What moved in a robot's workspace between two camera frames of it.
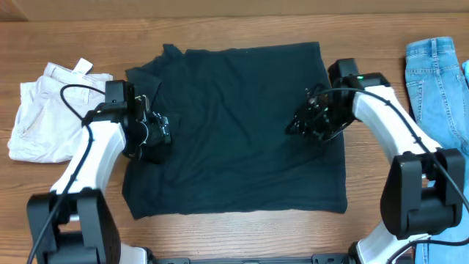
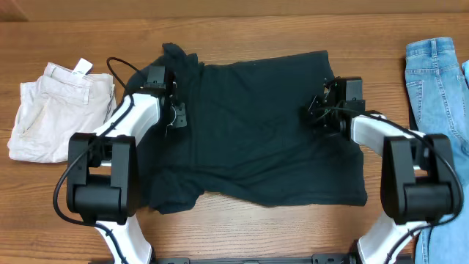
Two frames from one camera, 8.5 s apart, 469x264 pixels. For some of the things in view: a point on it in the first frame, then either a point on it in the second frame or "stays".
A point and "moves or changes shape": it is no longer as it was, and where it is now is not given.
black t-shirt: (231, 152) moves or changes shape
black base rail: (316, 259) stays
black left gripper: (160, 132) to (181, 109)
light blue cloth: (465, 70) stays
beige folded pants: (45, 130) stays
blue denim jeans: (439, 95) stays
